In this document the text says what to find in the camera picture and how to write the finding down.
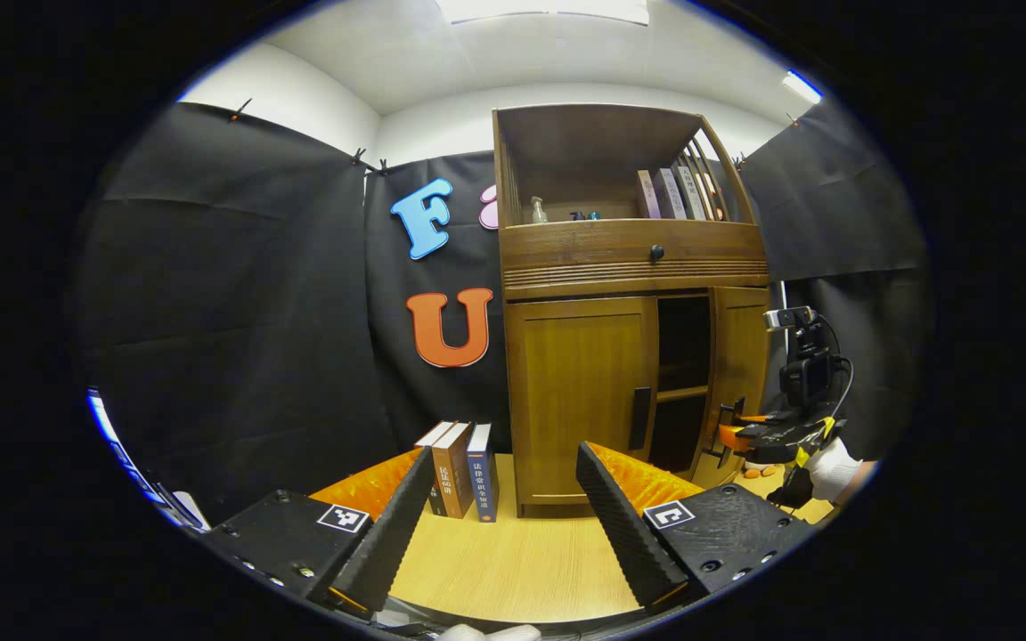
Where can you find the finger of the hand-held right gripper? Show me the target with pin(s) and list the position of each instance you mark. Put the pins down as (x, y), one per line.
(734, 438)
(755, 417)

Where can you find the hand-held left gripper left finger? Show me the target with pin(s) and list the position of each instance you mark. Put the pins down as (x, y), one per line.
(388, 534)

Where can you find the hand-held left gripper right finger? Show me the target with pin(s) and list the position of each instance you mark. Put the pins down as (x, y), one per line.
(624, 534)

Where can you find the wooden cabinet door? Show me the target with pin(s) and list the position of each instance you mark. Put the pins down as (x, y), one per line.
(566, 401)
(740, 347)

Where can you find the wooden cabinet drawer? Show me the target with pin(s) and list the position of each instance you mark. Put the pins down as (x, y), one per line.
(566, 249)

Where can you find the wooden shoe cabinet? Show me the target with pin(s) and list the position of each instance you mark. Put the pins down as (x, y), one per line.
(566, 142)

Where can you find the penguin toy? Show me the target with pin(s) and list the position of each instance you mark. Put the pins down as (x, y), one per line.
(767, 470)

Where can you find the wooden inner shelf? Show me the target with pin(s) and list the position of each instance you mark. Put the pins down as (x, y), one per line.
(682, 392)

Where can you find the brown standing book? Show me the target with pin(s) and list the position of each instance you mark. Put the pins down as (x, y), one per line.
(452, 472)

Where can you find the blue standing book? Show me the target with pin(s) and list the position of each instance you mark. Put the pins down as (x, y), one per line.
(483, 472)

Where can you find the white shelf book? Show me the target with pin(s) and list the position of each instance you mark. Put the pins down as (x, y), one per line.
(693, 192)

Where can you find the grey shelf book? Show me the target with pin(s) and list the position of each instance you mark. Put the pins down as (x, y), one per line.
(671, 194)

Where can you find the small ceiling light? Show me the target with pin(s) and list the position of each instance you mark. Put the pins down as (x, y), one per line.
(802, 87)

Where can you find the small clear pump bottle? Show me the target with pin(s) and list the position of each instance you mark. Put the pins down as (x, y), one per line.
(539, 214)

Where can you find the large ceiling light panel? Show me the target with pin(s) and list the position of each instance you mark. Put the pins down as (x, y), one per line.
(549, 9)

